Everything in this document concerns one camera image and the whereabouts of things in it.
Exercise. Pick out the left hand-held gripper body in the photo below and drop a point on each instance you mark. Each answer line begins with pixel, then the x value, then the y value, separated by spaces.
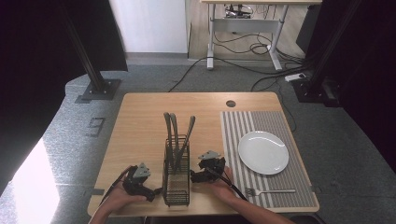
pixel 137 182

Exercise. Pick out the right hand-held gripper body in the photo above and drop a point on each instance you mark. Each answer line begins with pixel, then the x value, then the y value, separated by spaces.
pixel 211 166

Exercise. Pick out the person's left hand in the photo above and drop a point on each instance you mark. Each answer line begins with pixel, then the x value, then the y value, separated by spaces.
pixel 120 197

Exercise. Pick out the person's right hand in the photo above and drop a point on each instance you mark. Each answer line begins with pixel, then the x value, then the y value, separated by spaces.
pixel 222 188

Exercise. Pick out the steel cutlery piece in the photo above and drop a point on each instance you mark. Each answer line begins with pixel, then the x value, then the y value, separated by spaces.
pixel 175 133
pixel 168 130
pixel 186 137

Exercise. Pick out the black tape strip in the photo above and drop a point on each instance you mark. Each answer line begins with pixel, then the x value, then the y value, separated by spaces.
pixel 98 192

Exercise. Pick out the white plate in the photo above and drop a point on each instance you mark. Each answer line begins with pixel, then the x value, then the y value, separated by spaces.
pixel 263 152

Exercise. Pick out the steel fork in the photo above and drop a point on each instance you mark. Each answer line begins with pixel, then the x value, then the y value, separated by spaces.
pixel 271 191

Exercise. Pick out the grey floor socket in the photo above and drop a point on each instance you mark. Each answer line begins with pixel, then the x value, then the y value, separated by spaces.
pixel 95 126

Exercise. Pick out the grey striped placemat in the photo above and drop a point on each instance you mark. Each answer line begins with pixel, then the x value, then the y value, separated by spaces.
pixel 299 186

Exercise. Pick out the black metal stand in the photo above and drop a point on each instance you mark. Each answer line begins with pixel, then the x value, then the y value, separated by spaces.
pixel 93 74
pixel 317 77

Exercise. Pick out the white power strip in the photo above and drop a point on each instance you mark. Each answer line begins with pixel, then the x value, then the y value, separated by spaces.
pixel 295 76

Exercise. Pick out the white metal desk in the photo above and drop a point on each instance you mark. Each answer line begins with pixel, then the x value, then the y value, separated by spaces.
pixel 246 25

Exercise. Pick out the black curtain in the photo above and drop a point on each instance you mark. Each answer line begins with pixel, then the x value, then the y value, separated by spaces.
pixel 373 77
pixel 31 77

